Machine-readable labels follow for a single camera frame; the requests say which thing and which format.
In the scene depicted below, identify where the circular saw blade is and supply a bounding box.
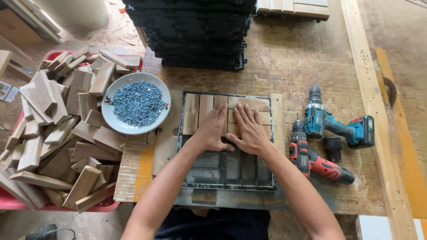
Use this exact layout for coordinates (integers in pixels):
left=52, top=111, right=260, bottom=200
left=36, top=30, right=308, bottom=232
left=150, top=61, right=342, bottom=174
left=382, top=76, right=398, bottom=108

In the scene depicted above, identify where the black metal jig frame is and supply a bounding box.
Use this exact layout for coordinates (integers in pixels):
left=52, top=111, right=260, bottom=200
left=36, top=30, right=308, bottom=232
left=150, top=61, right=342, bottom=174
left=177, top=91, right=277, bottom=191

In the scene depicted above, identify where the long wooden fence board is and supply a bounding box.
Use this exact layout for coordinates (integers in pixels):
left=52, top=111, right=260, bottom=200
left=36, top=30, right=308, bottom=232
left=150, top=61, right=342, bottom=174
left=340, top=0, right=419, bottom=240

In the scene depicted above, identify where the white barrel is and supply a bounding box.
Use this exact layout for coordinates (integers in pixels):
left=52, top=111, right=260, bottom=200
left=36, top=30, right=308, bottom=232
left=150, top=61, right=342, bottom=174
left=33, top=0, right=109, bottom=38

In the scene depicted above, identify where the brown wooden slat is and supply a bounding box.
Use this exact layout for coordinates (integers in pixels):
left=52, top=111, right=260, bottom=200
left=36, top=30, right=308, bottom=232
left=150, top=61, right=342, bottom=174
left=228, top=109, right=271, bottom=126
left=182, top=93, right=200, bottom=136
left=213, top=95, right=229, bottom=137
left=199, top=95, right=215, bottom=126
left=228, top=96, right=270, bottom=112

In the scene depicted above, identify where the person's left hand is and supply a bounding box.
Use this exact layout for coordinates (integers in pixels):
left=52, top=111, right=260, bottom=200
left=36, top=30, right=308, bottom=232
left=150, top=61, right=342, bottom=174
left=191, top=103, right=236, bottom=152

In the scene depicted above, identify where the narrow wooden jig strip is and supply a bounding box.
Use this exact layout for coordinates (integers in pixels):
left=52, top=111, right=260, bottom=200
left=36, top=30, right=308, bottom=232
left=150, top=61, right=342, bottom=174
left=270, top=93, right=286, bottom=156

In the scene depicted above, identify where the heap of wooden offcuts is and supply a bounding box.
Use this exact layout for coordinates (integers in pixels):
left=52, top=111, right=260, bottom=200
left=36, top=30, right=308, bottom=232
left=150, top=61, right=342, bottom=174
left=0, top=46, right=142, bottom=214

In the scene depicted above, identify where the black drill battery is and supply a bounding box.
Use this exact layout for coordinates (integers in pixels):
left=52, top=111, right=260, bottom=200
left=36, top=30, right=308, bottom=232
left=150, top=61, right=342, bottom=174
left=323, top=136, right=344, bottom=163

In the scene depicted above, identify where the teal cordless drill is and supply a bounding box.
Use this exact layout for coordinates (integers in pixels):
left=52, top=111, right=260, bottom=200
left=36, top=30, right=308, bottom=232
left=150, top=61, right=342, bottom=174
left=302, top=79, right=376, bottom=149

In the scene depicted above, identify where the person's dark clothing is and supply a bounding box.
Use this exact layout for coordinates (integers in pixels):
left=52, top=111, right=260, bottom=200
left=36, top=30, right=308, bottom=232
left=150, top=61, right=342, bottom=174
left=155, top=208, right=272, bottom=240

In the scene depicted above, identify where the white box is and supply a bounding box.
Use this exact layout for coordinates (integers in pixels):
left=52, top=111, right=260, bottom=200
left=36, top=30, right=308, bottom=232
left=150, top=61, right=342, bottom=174
left=355, top=215, right=426, bottom=240

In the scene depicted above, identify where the wide wooden jig board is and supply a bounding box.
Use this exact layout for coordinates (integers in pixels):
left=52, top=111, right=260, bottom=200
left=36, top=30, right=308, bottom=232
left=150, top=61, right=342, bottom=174
left=151, top=89, right=183, bottom=177

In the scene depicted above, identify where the pile of silver screws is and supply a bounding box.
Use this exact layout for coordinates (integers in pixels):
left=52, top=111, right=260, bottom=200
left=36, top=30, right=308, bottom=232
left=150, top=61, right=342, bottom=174
left=112, top=80, right=166, bottom=128

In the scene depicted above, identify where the stack of wooden planks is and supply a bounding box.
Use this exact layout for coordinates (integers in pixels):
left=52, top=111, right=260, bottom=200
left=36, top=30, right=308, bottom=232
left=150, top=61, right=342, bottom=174
left=0, top=0, right=64, bottom=46

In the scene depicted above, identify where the wooden deck tile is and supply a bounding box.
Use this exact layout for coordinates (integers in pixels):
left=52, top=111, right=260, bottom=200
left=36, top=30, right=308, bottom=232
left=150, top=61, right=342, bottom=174
left=256, top=0, right=330, bottom=23

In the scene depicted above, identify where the person's right hand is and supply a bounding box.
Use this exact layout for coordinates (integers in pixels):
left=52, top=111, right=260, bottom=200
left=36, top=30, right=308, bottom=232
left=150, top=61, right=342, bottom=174
left=226, top=103, right=275, bottom=157

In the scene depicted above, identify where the red cordless drill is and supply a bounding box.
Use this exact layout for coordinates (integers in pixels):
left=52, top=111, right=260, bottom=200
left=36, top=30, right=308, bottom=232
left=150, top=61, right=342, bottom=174
left=288, top=112, right=355, bottom=186

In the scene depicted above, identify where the printed paper sheet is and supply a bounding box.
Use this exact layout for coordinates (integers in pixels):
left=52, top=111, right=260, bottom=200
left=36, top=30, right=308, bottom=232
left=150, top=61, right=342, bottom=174
left=0, top=81, right=19, bottom=103

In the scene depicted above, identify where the black charger with cable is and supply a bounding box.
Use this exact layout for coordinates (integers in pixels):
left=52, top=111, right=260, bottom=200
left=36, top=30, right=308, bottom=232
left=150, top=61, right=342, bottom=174
left=25, top=224, right=77, bottom=240

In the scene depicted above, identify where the stack of black plastic bases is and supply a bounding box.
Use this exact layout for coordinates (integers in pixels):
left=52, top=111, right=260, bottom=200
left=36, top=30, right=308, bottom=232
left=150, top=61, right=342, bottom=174
left=121, top=0, right=258, bottom=71

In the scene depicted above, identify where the red plastic crate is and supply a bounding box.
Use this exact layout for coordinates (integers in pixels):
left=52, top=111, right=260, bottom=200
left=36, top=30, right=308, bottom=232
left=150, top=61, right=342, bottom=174
left=0, top=50, right=143, bottom=213

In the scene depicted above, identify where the white round plate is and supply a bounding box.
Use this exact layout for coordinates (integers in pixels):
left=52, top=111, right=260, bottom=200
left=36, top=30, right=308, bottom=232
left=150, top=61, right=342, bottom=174
left=101, top=73, right=172, bottom=135

